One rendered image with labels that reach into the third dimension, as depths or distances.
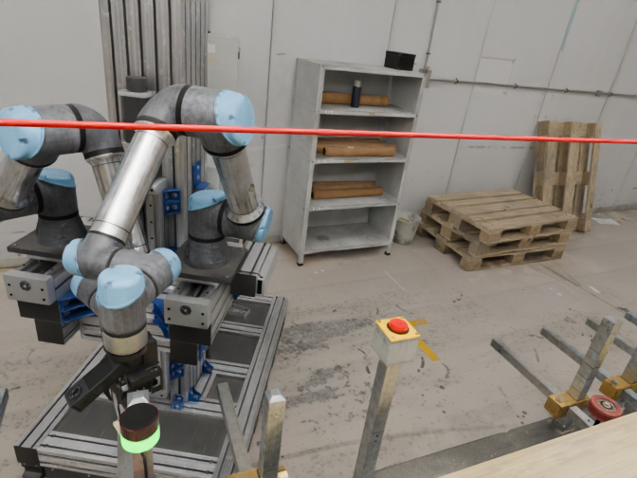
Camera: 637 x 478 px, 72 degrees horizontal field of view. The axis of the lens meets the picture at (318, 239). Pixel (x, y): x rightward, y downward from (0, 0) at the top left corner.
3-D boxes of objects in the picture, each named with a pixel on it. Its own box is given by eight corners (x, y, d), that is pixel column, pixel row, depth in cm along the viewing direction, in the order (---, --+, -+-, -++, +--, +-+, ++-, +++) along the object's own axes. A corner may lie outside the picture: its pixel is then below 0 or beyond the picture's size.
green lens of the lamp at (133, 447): (120, 427, 75) (119, 417, 74) (158, 419, 77) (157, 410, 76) (120, 456, 70) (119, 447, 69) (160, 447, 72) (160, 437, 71)
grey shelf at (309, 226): (280, 242, 397) (296, 57, 330) (365, 233, 435) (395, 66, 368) (298, 266, 361) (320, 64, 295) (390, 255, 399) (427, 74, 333)
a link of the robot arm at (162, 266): (136, 238, 92) (100, 261, 82) (185, 248, 90) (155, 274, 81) (137, 270, 96) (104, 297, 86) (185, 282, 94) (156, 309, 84)
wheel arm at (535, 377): (488, 346, 163) (492, 337, 161) (496, 345, 165) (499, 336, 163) (591, 442, 128) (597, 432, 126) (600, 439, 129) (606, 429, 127)
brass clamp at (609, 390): (596, 389, 148) (602, 377, 146) (623, 381, 154) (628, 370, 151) (613, 402, 143) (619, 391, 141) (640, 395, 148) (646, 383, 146)
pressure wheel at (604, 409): (606, 429, 131) (621, 399, 126) (609, 449, 125) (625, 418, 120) (576, 417, 134) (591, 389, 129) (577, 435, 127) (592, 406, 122)
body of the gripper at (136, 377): (163, 392, 89) (161, 345, 84) (119, 412, 83) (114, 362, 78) (148, 370, 94) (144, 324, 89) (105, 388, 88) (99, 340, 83)
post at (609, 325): (547, 433, 146) (604, 314, 126) (555, 431, 148) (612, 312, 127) (555, 442, 143) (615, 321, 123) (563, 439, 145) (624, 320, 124)
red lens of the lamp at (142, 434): (119, 416, 74) (118, 406, 73) (157, 409, 76) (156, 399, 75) (119, 446, 69) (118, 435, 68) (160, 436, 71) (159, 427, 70)
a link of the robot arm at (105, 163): (100, 108, 119) (154, 280, 126) (58, 110, 111) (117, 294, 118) (120, 96, 111) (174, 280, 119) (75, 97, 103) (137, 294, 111)
